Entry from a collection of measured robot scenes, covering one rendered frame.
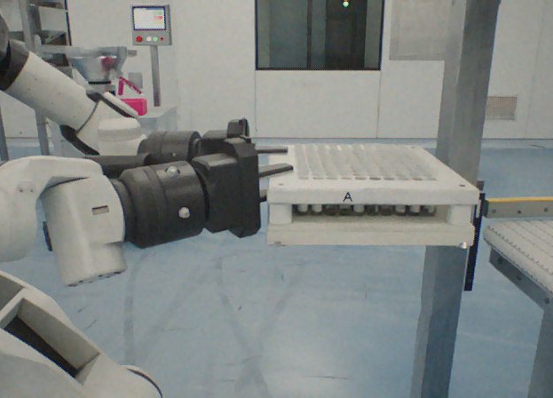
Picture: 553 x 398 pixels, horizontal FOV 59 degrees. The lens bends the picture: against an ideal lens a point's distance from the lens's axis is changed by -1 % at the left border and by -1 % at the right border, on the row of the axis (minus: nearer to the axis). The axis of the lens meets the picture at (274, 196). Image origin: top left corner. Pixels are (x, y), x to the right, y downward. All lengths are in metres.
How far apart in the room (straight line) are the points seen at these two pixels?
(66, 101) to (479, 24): 0.75
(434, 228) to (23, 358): 0.59
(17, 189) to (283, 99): 5.21
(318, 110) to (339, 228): 5.08
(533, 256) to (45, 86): 0.88
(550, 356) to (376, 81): 4.83
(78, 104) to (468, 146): 0.72
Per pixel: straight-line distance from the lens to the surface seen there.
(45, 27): 4.00
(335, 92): 5.63
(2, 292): 0.94
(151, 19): 3.23
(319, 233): 0.58
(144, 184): 0.52
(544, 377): 1.11
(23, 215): 0.46
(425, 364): 1.10
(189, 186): 0.53
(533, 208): 1.01
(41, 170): 0.49
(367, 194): 0.57
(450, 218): 0.62
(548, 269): 0.83
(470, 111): 0.92
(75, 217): 0.51
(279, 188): 0.56
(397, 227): 0.59
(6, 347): 0.81
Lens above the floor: 1.17
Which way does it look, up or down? 18 degrees down
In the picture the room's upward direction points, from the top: straight up
